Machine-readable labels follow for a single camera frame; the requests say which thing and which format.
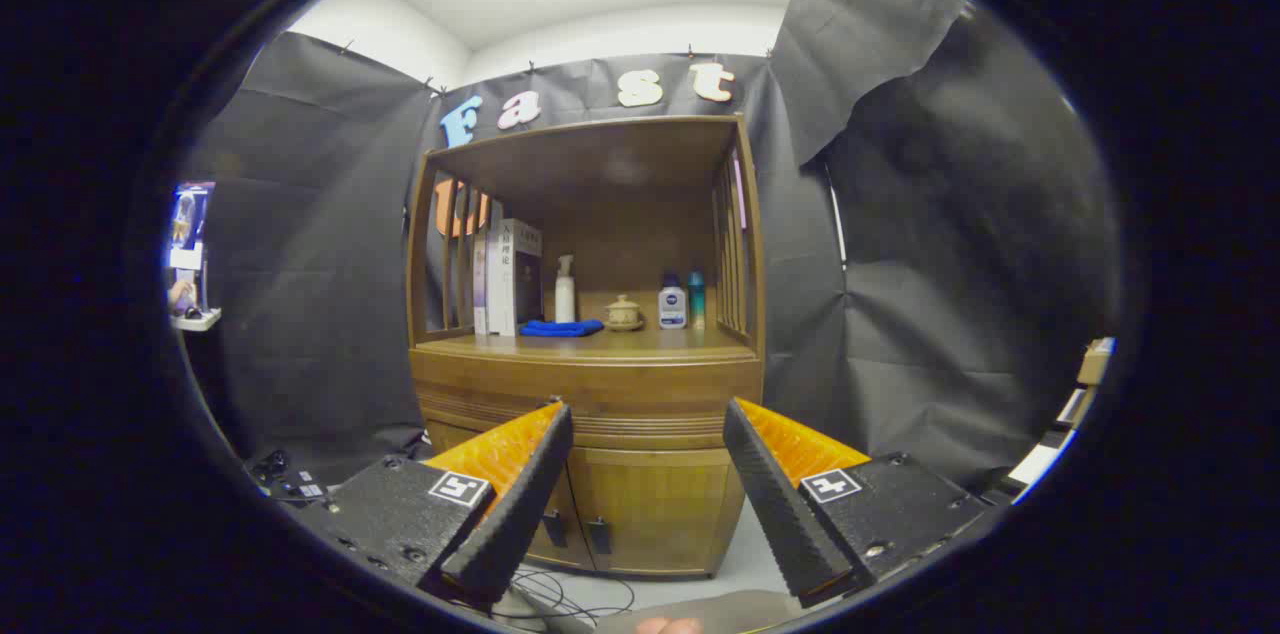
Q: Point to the thick white book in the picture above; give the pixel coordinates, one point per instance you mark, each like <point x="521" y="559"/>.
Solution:
<point x="512" y="279"/>

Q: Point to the wooden cabinet with slatted sides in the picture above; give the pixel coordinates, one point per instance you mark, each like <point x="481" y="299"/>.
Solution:
<point x="590" y="164"/>

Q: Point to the black power strip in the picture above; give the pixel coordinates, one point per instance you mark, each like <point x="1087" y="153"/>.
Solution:
<point x="285" y="479"/>

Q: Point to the blue folded cloth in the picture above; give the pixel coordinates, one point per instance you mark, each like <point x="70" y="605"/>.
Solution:
<point x="560" y="327"/>

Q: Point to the white pump bottle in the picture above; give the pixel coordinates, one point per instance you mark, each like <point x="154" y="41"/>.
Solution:
<point x="565" y="299"/>

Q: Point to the teal slim bottle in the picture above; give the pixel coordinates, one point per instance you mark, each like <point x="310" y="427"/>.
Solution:
<point x="696" y="302"/>

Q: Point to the pile of flat boxes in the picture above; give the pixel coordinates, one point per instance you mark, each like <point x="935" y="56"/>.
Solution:
<point x="1065" y="419"/>

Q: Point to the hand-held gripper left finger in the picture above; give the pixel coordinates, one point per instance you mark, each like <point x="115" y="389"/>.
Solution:
<point x="520" y="504"/>

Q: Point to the wooden countertop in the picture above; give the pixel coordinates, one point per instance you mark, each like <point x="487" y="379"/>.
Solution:
<point x="640" y="343"/>

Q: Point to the black backdrop cloth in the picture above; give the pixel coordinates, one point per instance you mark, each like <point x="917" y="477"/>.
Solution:
<point x="950" y="264"/>

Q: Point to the white lotion bottle blue cap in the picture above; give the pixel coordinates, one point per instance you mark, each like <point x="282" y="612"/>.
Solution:
<point x="672" y="306"/>

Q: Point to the beige lidded teacup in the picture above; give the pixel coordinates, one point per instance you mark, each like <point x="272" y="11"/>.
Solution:
<point x="624" y="315"/>

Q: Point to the thin pale purple book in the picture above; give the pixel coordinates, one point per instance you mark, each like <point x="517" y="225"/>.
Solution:
<point x="480" y="284"/>

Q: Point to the wooden cabinet door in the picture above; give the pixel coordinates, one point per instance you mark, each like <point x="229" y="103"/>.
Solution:
<point x="565" y="539"/>
<point x="660" y="509"/>

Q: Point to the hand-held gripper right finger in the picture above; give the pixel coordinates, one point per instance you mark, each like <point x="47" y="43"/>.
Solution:
<point x="775" y="504"/>

